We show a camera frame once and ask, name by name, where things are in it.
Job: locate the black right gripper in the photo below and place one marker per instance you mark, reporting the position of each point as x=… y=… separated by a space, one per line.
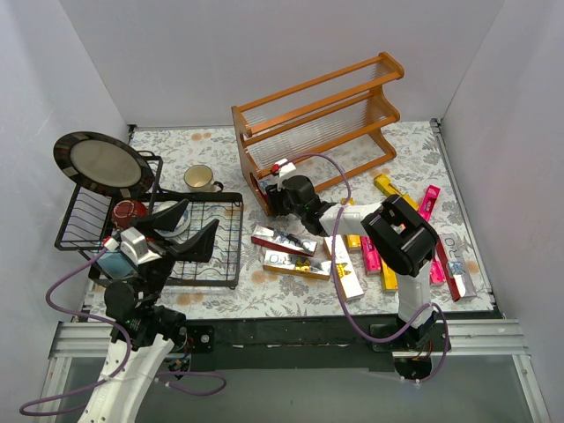
x=273 y=199

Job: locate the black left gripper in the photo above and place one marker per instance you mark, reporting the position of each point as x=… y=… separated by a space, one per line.
x=166 y=245

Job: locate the silver red R&O box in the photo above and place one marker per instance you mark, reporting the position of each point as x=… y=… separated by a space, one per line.
x=283 y=242

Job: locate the silver gold R&O box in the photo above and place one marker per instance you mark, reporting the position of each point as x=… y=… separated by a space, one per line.
x=307 y=267

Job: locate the yellow Be You toothpaste box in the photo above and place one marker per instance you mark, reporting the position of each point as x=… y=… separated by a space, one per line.
x=352 y=241

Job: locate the white gold R&O box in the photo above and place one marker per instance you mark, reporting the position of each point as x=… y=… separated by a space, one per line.
x=348 y=281

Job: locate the pink Be You toothpaste box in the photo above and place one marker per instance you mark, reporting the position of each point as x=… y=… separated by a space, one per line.
x=428 y=203

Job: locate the silver R&O Ice Mint box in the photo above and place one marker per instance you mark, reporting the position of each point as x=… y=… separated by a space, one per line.
x=455 y=268

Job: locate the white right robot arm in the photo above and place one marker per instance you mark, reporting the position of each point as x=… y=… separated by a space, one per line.
x=404 y=240

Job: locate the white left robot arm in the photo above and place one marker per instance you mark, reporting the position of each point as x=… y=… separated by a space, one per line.
x=144 y=332

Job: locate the wooden three-tier shelf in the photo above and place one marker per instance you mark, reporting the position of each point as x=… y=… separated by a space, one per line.
x=321 y=115

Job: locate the cream ceramic mug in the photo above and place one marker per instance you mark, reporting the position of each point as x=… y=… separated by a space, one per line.
x=200 y=178

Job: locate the floral patterned table mat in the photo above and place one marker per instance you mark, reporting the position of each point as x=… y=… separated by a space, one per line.
x=419 y=163

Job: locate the red ceramic cup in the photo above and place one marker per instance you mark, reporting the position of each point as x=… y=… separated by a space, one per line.
x=125 y=211

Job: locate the blue cup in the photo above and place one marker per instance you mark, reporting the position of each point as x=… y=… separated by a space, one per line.
x=115 y=265

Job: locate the small pink toothpaste box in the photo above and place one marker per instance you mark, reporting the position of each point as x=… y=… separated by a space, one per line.
x=371 y=258

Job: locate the dark rimmed ceramic plate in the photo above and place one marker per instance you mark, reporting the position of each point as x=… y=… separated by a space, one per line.
x=102 y=164

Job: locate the orange gold toothpaste box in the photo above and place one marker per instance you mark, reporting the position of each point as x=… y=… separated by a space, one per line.
x=388 y=279

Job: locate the pink toothpaste box lower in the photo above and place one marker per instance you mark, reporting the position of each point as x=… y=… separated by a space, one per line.
x=437 y=274

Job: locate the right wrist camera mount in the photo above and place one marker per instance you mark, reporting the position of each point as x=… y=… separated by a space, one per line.
x=283 y=168

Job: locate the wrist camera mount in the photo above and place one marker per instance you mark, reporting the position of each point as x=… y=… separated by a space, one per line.
x=283 y=168
x=133 y=245

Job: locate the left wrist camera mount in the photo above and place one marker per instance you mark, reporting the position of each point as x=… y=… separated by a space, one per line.
x=133 y=245

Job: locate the aluminium frame rail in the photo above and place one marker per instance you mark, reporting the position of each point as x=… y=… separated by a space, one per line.
x=330 y=341

